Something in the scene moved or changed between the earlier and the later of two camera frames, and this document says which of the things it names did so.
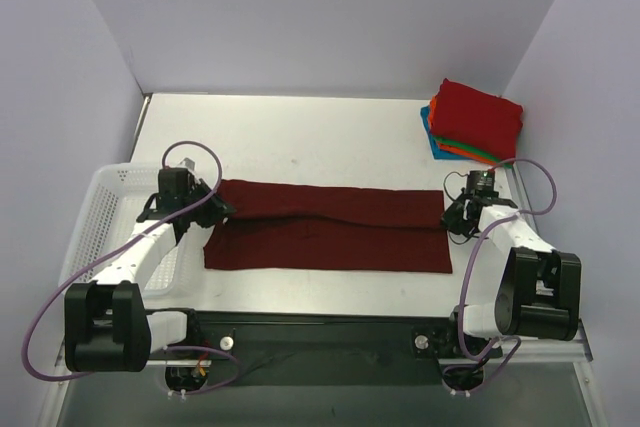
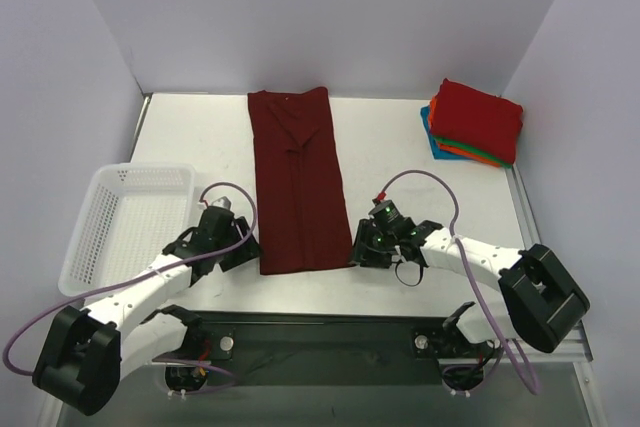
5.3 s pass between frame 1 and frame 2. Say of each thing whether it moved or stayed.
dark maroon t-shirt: moved
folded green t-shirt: stayed
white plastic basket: stayed
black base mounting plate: stayed
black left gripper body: moved
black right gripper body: moved
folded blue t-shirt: stayed
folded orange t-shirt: stayed
